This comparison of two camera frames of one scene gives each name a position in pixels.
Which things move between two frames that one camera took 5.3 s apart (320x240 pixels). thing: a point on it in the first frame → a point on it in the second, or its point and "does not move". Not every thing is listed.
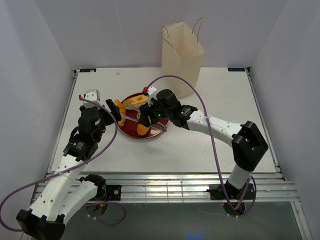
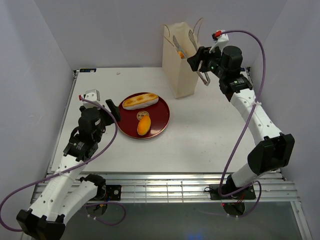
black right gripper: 144,119 → 203,54
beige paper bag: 181,57 does not move
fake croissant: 122,111 → 181,54
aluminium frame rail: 182,187 does not move
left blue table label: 88,70 does not move
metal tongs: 157,125 → 208,81
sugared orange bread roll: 142,130 does not move
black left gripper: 114,109 does not move
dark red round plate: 130,128 does not move
